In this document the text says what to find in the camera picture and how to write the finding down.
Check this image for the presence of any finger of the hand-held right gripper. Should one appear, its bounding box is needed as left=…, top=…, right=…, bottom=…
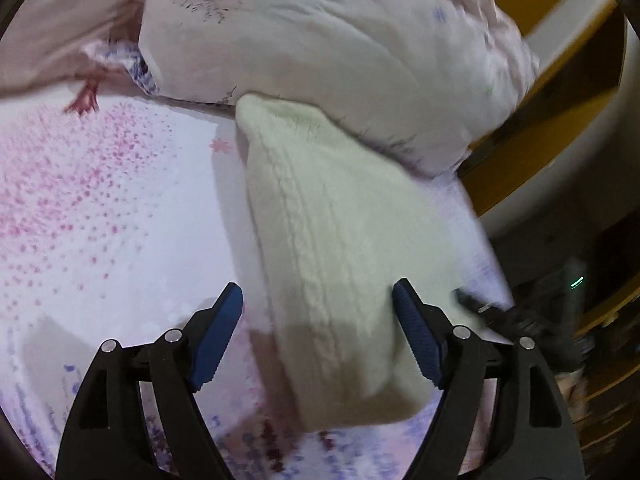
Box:
left=451, top=287, right=508, bottom=328

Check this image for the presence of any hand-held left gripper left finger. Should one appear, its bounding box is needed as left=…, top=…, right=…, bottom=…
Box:
left=55, top=282, right=244, bottom=480

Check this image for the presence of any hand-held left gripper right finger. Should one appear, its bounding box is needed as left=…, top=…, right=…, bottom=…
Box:
left=391, top=277, right=586, bottom=480

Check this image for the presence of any cream cable-knit cardigan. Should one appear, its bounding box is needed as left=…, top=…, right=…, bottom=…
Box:
left=234, top=92, right=443, bottom=433

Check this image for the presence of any floral bed sheet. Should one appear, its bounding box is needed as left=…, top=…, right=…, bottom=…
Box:
left=0, top=80, right=517, bottom=480

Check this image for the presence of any wooden headboard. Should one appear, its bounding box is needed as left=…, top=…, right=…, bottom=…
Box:
left=457, top=0, right=640, bottom=223

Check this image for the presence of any pink floral pillow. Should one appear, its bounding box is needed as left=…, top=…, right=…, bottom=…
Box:
left=136, top=0, right=541, bottom=178
left=0, top=0, right=151, bottom=98

